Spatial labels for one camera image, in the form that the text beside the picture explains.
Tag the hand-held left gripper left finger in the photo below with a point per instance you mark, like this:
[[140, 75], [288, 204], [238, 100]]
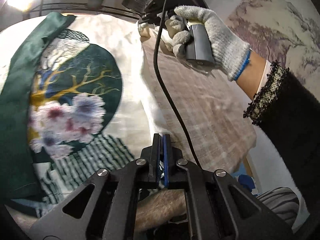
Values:
[[156, 155]]

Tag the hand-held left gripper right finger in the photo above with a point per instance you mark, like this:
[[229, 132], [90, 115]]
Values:
[[166, 155]]

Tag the white green printed garment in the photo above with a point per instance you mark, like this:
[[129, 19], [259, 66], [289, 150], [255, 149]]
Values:
[[130, 62]]

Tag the person's right forearm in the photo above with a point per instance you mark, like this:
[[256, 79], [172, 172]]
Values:
[[287, 120]]

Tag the black metal clothes rack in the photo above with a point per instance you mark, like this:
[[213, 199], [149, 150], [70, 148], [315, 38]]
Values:
[[75, 5]]

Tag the person's right hand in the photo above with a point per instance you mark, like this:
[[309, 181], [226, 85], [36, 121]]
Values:
[[222, 42]]

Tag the beige plaid blanket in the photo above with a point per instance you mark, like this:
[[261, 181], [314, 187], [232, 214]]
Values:
[[205, 120]]

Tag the tan cloth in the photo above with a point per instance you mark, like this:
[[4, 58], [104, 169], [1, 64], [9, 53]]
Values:
[[160, 207]]

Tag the blue cloth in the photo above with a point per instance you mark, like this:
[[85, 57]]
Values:
[[246, 182]]

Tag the striped grey clothing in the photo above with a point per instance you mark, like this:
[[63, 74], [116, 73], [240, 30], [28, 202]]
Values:
[[280, 202]]

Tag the landscape wall mural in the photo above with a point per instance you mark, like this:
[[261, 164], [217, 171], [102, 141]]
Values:
[[275, 30]]

